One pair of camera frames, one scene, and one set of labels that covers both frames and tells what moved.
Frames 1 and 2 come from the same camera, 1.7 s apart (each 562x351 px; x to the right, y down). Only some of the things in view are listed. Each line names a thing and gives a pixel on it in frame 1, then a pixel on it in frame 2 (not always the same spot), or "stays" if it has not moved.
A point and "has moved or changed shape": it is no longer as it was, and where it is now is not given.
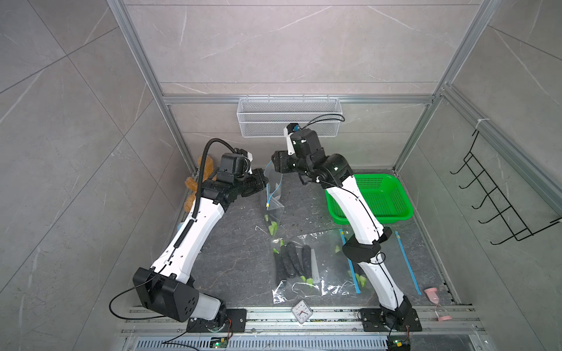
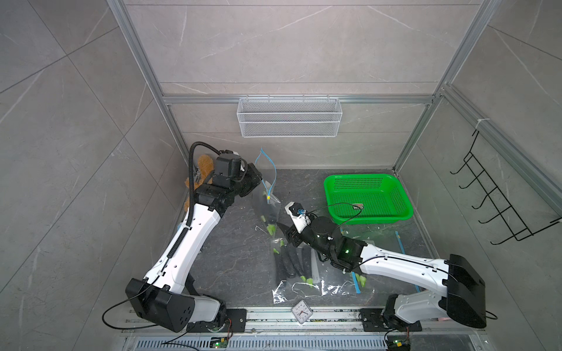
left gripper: (257, 175) stays
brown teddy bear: (193, 183) stays
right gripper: (282, 162) -> (290, 235)
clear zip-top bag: (274, 206) has moved or changed shape
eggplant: (293, 254) stays
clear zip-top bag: (310, 264) stays
